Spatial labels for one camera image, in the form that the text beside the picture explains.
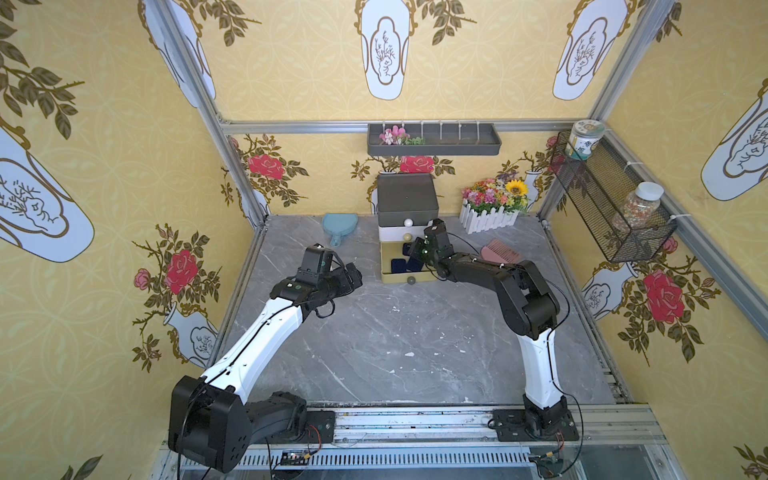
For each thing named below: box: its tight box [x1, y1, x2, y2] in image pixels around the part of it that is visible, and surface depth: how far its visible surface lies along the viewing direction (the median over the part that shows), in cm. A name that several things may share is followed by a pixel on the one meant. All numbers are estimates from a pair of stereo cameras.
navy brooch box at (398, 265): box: [391, 258, 406, 273], surface depth 106 cm
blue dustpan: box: [322, 213, 359, 247], surface depth 123 cm
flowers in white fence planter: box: [459, 178, 529, 234], surface depth 109 cm
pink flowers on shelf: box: [379, 125, 425, 146], surface depth 89 cm
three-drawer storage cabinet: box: [376, 173, 440, 284], surface depth 102 cm
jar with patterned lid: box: [565, 119, 606, 161], surface depth 87 cm
